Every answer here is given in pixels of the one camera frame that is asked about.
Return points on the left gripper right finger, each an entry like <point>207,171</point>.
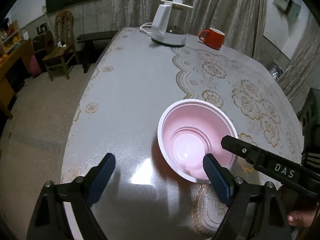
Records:
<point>220,178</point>

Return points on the wooden side cabinet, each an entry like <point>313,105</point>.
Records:
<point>13,48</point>

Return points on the right hand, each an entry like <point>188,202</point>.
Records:
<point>303,219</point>

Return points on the grey wall electrical box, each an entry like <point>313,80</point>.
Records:
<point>290,8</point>

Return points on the red plastic bowl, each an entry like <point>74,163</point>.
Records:
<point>189,129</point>

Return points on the white electric kettle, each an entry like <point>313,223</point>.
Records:
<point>170,24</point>

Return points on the grey curtain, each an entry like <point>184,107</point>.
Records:
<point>242,21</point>
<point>299,75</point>

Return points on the dark wooden bench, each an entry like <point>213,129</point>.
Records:
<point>89,50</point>

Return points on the wooden chair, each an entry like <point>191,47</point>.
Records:
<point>64,53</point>

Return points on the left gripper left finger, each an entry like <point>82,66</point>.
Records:
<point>98,178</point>

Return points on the red ceramic mug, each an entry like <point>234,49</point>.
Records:
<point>212,38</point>

